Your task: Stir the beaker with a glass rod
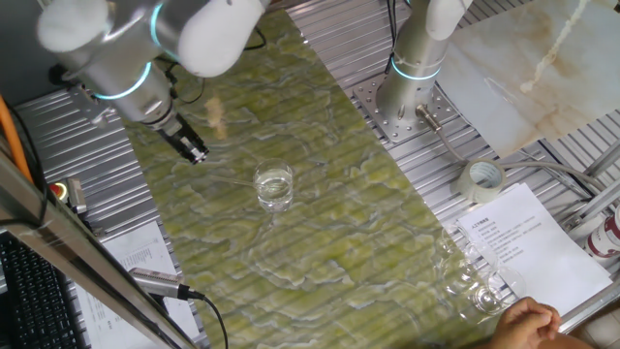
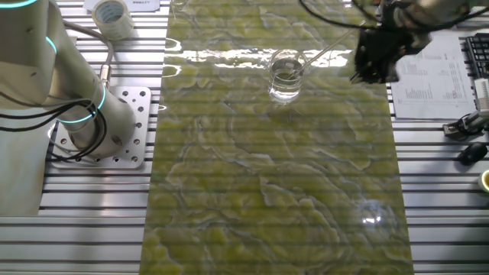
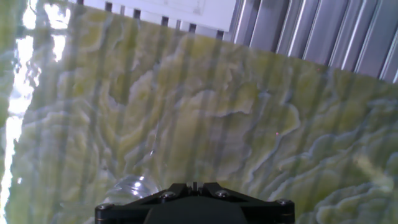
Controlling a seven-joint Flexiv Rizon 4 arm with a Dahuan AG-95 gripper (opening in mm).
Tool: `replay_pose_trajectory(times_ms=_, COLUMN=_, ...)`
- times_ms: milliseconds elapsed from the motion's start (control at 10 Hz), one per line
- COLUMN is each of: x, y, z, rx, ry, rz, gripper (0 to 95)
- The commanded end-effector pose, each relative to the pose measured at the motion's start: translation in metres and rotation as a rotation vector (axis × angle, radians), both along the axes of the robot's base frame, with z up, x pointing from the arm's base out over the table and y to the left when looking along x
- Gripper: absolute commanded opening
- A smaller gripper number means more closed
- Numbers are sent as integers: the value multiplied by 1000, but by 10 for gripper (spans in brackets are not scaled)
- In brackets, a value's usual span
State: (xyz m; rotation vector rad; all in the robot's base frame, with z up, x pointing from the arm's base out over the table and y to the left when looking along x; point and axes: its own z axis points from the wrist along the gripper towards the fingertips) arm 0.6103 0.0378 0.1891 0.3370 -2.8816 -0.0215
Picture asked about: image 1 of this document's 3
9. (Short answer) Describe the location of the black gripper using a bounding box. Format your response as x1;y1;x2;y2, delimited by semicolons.
157;115;210;166

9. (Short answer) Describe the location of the clear glass stirring rod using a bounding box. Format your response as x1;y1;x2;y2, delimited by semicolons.
209;174;288;193

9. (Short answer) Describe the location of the person's bare forearm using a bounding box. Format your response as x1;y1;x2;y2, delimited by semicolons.
532;332;597;349

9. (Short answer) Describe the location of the glass beaker with water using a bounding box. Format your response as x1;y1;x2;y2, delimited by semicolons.
252;158;295;214

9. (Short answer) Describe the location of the empty glass beaker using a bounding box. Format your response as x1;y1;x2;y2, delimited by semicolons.
472;265;528;316
437;222;472;257
459;240;501;283

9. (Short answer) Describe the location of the person's bare hand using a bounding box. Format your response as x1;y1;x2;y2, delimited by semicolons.
488;296;563;349

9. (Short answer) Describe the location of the paper sheet with printed table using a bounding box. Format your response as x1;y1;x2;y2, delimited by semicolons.
75;220;202;349

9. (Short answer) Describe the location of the red emergency stop button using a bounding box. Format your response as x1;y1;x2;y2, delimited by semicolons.
47;177;88;215

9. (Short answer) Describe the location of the green marble pattern mat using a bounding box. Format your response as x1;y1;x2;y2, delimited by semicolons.
123;9;522;349

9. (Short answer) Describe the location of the black keyboard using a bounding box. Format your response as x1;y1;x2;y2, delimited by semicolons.
0;232;88;349

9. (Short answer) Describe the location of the white tape roll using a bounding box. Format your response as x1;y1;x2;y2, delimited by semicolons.
456;158;508;205

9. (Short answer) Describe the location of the beige marble pattern sheet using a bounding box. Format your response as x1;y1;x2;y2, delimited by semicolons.
435;0;620;159

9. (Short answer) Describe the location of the paper sheet with text lines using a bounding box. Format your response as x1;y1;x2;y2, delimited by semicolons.
457;182;614;329

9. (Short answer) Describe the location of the red white can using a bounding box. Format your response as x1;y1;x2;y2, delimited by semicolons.
583;206;620;266

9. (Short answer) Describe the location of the silver ribbed camera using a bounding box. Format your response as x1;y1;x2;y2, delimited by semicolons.
128;268;193;301

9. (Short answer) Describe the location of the shiny metal frame bar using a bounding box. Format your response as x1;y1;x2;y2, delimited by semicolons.
0;144;198;349

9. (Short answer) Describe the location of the black camera cable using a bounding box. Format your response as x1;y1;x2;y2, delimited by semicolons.
186;289;230;349

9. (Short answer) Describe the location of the orange cable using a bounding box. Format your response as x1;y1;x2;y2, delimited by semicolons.
0;94;34;185

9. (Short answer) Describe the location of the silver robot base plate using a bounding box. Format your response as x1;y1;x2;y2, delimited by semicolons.
353;72;459;144

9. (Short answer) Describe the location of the black base cable loop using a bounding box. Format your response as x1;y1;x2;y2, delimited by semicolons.
385;0;399;75

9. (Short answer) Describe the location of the grey base cable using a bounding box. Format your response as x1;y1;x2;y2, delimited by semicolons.
415;104;606;195

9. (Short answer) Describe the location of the aluminium frame profile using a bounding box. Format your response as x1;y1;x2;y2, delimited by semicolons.
556;278;620;335
561;140;620;232

